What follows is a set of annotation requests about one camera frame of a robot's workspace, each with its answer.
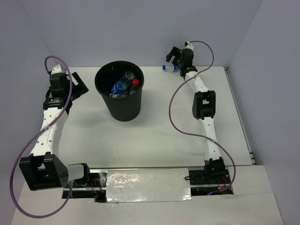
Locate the clear bottle white green label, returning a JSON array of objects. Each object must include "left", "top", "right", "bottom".
[{"left": 109, "top": 93, "right": 129, "bottom": 98}]

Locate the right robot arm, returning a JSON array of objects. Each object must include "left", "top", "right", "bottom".
[{"left": 166, "top": 43, "right": 226, "bottom": 183}]

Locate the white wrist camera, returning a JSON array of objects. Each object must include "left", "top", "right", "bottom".
[
  {"left": 182, "top": 42, "right": 194, "bottom": 54},
  {"left": 50, "top": 64, "right": 65, "bottom": 75}
]

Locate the black plastic waste bin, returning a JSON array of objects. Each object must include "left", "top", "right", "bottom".
[{"left": 94, "top": 60, "right": 144, "bottom": 121}]

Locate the blue label bottle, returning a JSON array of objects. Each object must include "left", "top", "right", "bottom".
[
  {"left": 162, "top": 64, "right": 180, "bottom": 73},
  {"left": 111, "top": 71, "right": 135, "bottom": 95}
]

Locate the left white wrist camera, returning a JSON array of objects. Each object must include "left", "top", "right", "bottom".
[{"left": 50, "top": 64, "right": 65, "bottom": 75}]

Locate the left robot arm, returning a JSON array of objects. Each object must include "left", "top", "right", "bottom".
[{"left": 19, "top": 72, "right": 92, "bottom": 191}]

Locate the silver foil sheet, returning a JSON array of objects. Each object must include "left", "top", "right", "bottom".
[{"left": 106, "top": 168, "right": 192, "bottom": 203}]

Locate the black metal base rail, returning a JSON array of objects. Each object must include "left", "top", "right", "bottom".
[{"left": 72, "top": 168, "right": 233, "bottom": 203}]

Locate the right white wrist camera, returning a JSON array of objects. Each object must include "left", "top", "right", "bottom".
[{"left": 182, "top": 42, "right": 194, "bottom": 54}]

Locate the red cap red label bottle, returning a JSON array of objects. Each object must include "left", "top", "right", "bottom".
[{"left": 129, "top": 79, "right": 140, "bottom": 95}]

